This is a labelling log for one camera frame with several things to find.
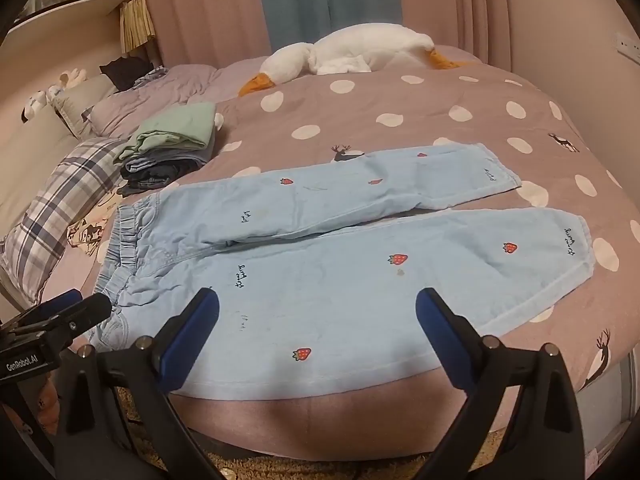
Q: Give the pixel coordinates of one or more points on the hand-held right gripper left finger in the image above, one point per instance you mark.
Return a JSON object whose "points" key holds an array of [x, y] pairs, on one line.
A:
{"points": [[192, 340]]}

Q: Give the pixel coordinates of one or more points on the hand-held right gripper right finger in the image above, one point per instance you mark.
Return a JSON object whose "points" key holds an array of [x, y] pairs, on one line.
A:
{"points": [[440, 340]]}

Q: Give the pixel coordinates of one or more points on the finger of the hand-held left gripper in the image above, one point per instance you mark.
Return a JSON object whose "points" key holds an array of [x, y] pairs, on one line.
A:
{"points": [[90, 310], [62, 302]]}

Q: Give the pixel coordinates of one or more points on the light blue strawberry pants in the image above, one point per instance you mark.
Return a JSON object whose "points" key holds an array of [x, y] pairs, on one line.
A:
{"points": [[325, 285]]}

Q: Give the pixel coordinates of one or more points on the person's bare foot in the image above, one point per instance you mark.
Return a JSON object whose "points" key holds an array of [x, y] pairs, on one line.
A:
{"points": [[47, 405]]}

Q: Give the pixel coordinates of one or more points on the cartoon printed cloth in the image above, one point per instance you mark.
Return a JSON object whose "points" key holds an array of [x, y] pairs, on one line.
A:
{"points": [[87, 232]]}

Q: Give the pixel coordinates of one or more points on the plaid pillow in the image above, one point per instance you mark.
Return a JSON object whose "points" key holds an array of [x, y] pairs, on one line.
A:
{"points": [[60, 195]]}

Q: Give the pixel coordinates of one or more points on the dark folded jeans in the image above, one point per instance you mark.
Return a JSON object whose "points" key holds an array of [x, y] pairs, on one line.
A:
{"points": [[150, 180]]}

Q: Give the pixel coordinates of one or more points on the beige shaggy rug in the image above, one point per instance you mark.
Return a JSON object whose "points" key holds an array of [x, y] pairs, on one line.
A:
{"points": [[300, 466]]}

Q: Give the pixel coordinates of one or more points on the blue striped folded garment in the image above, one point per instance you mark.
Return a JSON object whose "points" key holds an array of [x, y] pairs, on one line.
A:
{"points": [[165, 159]]}

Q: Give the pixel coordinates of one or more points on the grey cabinet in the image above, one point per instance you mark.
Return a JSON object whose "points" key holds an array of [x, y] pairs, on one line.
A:
{"points": [[600, 410]]}

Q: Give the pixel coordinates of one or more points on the green folded garment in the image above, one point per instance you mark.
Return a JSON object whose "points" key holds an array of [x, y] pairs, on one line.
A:
{"points": [[170, 127]]}

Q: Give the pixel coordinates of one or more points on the beige pillow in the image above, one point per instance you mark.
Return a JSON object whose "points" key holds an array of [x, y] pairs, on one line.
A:
{"points": [[85, 95]]}

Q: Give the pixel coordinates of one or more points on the lilac quilt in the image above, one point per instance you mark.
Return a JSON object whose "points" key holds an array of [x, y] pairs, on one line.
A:
{"points": [[150, 95]]}

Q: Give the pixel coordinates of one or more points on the cream plush toy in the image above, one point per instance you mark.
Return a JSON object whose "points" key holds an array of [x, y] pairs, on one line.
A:
{"points": [[72, 77]]}

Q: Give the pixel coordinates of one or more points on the pink polka dot bedspread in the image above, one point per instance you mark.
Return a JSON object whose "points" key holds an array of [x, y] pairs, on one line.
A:
{"points": [[400, 110]]}

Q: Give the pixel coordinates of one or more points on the black garment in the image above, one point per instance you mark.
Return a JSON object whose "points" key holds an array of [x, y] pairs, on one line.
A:
{"points": [[125, 72]]}

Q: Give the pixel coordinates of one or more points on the plaid shirt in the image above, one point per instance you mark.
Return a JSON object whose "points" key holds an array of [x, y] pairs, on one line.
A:
{"points": [[150, 76]]}

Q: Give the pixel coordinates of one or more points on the yellow fringed cloth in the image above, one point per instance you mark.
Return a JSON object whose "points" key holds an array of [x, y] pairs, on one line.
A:
{"points": [[136, 22]]}

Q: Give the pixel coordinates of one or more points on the white goose plush toy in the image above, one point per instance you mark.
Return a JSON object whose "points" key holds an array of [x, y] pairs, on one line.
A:
{"points": [[360, 47]]}

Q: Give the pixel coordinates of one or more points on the pink curtain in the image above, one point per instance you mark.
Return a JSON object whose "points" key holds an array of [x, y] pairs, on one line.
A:
{"points": [[200, 10], [450, 5]]}

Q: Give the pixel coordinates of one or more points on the white wall socket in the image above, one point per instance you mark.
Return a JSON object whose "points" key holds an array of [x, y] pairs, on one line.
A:
{"points": [[627, 46]]}

